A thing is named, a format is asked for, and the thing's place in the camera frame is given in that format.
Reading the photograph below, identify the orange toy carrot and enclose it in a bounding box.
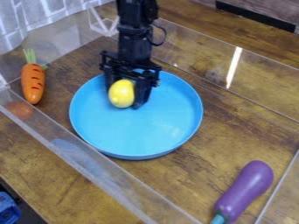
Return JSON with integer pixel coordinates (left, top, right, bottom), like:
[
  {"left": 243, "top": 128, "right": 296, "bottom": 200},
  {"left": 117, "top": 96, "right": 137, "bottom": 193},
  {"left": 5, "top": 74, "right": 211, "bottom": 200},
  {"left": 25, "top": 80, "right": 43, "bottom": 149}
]
[{"left": 20, "top": 49, "right": 48, "bottom": 105}]

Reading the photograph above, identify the clear acrylic barrier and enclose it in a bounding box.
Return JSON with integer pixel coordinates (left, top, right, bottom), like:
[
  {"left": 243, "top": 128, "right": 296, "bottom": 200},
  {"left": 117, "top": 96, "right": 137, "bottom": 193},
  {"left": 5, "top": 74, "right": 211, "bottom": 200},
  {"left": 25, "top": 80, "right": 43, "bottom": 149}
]
[{"left": 0, "top": 0, "right": 299, "bottom": 224}]

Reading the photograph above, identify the blue round tray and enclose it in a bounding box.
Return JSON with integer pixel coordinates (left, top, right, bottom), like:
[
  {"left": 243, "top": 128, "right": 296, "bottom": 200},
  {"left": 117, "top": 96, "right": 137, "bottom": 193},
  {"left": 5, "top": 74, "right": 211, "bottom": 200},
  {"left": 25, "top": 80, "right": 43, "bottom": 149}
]
[{"left": 69, "top": 72, "right": 203, "bottom": 160}]

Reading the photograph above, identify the purple toy eggplant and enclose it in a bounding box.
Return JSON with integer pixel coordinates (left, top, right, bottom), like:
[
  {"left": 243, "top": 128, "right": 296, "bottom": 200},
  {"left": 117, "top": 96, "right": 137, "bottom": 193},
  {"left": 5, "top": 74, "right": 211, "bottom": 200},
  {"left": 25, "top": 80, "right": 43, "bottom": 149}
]
[{"left": 209, "top": 160, "right": 275, "bottom": 224}]

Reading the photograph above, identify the white patterned curtain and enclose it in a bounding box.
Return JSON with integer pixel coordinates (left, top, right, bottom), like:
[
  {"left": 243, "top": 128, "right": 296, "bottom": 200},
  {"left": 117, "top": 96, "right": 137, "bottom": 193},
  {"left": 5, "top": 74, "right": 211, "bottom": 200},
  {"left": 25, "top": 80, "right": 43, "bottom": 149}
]
[{"left": 0, "top": 0, "right": 104, "bottom": 54}]

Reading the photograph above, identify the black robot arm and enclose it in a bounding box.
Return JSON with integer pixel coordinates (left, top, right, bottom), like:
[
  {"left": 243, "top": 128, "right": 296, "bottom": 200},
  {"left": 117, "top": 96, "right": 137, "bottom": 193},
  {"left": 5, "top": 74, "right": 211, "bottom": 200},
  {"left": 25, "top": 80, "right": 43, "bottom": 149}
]
[{"left": 99, "top": 0, "right": 167, "bottom": 109}]

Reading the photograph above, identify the blue object at corner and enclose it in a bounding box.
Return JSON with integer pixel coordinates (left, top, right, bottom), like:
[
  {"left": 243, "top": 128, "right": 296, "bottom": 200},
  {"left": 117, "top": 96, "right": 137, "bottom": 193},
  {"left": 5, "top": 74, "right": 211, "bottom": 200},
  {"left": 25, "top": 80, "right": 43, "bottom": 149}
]
[{"left": 0, "top": 192, "right": 21, "bottom": 224}]

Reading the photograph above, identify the yellow toy lemon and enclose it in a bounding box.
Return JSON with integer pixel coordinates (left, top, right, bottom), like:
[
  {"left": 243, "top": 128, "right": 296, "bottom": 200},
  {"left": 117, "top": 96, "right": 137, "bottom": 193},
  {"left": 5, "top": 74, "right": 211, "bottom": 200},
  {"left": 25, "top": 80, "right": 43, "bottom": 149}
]
[{"left": 108, "top": 80, "right": 135, "bottom": 109}]

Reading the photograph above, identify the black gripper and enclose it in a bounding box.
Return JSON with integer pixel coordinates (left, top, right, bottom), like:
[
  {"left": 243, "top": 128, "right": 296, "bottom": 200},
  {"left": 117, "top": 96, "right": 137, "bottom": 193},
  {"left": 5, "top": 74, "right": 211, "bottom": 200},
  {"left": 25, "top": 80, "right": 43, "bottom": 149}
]
[{"left": 99, "top": 51, "right": 163, "bottom": 109}]

